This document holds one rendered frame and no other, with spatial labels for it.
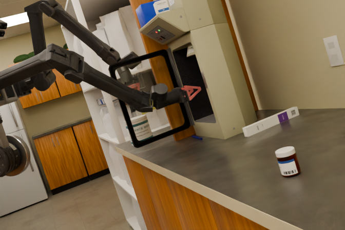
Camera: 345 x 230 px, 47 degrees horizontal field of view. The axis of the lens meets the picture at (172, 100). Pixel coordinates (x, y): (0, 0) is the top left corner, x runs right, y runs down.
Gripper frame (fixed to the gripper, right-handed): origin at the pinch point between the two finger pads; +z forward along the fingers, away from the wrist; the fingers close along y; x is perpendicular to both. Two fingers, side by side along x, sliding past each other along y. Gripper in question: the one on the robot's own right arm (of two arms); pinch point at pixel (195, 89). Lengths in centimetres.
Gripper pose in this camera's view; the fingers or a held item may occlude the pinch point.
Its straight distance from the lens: 177.8
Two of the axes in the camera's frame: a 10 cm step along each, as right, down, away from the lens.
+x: 3.1, 9.5, 0.6
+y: -2.9, 0.3, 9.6
